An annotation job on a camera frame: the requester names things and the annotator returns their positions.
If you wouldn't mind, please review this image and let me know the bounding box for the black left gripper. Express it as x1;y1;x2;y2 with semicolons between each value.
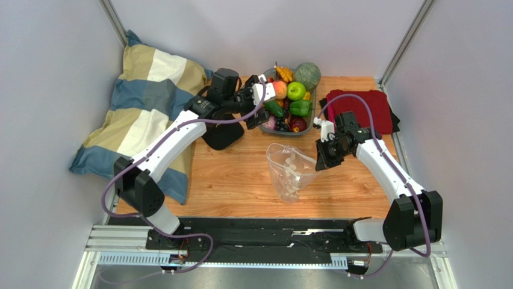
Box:
223;76;269;130

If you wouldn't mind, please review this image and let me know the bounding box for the green cucumber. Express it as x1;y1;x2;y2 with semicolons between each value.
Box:
264;100;285;117

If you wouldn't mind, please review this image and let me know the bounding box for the clear polka dot zip bag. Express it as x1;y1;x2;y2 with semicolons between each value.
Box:
266;143;320;204

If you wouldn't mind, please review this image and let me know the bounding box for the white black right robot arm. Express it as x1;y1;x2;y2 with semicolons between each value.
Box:
313;111;443;251

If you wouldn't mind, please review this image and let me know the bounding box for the peach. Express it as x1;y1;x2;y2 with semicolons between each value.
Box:
272;80;287;99

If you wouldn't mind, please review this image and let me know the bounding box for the grey fruit basket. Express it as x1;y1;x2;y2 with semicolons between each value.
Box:
259;89;317;137

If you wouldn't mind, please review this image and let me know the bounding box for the dark grape bunch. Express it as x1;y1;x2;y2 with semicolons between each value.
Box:
275;117;290;132

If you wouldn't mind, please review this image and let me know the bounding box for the green apple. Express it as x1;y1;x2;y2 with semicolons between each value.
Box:
287;81;306;101

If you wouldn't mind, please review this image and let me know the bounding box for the green bell pepper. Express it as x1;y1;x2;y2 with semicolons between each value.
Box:
288;99;313;117

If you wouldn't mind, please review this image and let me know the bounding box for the red apple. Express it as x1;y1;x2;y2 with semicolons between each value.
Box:
288;117;308;133

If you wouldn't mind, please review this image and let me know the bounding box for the black cap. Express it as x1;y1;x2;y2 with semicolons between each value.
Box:
202;122;244;151

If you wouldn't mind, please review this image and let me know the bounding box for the green cantaloupe melon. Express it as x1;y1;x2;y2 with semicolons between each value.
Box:
293;62;322;90

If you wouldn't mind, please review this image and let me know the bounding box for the red folded cloth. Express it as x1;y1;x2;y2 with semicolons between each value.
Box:
319;90;400;135

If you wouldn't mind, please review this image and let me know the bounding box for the striped blue beige pillow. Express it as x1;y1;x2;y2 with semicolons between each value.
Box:
69;30;214;205

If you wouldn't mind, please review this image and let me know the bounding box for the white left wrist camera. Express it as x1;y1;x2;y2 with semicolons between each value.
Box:
252;83;276;105

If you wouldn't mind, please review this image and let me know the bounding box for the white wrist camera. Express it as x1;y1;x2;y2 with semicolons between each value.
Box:
313;117;336;143
252;83;276;105

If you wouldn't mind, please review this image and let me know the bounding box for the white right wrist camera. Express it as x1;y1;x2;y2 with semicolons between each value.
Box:
313;117;336;143

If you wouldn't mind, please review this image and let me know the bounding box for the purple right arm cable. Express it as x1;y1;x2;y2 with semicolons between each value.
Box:
319;93;432;280

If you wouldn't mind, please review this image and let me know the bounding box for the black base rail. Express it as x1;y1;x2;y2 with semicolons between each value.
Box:
142;217;383;264

